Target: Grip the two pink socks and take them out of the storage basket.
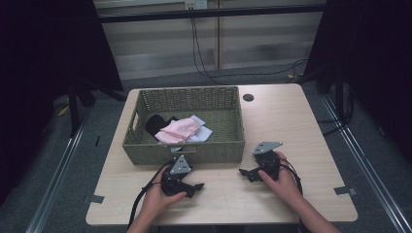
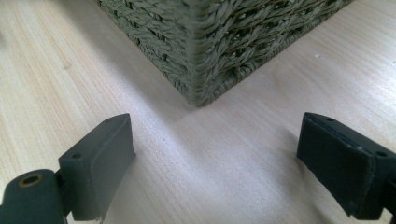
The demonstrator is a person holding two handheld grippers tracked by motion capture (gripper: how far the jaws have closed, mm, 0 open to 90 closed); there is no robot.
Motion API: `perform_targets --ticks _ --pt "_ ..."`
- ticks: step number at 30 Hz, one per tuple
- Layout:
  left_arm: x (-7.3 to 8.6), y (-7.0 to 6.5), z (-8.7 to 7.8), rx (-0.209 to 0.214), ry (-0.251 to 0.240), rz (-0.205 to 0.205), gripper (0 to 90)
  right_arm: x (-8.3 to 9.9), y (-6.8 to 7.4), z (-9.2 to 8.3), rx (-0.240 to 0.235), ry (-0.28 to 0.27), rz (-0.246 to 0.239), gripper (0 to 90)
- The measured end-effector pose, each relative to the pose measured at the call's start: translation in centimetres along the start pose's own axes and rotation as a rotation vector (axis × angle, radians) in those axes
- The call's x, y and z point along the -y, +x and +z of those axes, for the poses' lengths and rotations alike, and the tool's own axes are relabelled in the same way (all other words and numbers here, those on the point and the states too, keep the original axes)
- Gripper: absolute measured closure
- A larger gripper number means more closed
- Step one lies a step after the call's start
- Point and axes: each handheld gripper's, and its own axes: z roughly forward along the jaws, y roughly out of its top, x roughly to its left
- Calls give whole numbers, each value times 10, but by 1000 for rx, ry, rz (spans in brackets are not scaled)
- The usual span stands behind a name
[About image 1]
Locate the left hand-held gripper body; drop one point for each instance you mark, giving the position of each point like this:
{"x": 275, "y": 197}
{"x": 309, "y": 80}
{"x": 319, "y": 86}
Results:
{"x": 173, "y": 184}

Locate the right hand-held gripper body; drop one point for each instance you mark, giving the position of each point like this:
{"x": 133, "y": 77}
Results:
{"x": 267, "y": 160}

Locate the person's left hand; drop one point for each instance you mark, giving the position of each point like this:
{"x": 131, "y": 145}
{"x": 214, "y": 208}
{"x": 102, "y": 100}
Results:
{"x": 155, "y": 202}

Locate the person's right hand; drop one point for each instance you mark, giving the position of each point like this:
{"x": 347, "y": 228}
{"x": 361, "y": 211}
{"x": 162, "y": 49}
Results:
{"x": 285, "y": 186}

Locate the green woven basket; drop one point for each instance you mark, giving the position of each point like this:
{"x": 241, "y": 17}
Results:
{"x": 194, "y": 153}

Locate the white basket label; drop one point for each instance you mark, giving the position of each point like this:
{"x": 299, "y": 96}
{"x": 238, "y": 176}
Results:
{"x": 175, "y": 149}

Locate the white cloth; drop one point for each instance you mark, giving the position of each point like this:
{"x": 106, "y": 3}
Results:
{"x": 203, "y": 132}

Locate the pink cloth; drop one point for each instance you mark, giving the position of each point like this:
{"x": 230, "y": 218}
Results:
{"x": 179, "y": 129}

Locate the black sock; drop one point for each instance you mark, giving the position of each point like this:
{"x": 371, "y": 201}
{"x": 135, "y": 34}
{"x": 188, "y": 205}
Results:
{"x": 154, "y": 124}

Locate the grey tape strip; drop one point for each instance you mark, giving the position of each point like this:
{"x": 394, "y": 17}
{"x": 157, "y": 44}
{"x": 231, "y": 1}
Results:
{"x": 96, "y": 199}
{"x": 345, "y": 190}

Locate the black metal stand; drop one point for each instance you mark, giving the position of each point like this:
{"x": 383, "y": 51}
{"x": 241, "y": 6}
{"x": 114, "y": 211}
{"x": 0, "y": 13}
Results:
{"x": 340, "y": 97}
{"x": 74, "y": 110}

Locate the yellow floor scrap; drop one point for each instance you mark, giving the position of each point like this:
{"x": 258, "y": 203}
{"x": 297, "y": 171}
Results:
{"x": 63, "y": 110}

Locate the dark curtain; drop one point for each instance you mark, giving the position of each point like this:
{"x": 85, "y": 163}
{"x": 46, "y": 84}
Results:
{"x": 372, "y": 64}
{"x": 39, "y": 81}

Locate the black horizontal bar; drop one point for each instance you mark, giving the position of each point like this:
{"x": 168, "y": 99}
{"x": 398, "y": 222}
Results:
{"x": 210, "y": 13}

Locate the aluminium floor rail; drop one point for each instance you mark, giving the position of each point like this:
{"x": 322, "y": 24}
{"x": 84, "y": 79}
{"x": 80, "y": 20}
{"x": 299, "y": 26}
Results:
{"x": 55, "y": 181}
{"x": 372, "y": 174}

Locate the white wall socket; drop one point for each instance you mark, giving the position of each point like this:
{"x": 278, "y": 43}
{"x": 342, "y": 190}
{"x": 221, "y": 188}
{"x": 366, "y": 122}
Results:
{"x": 196, "y": 4}

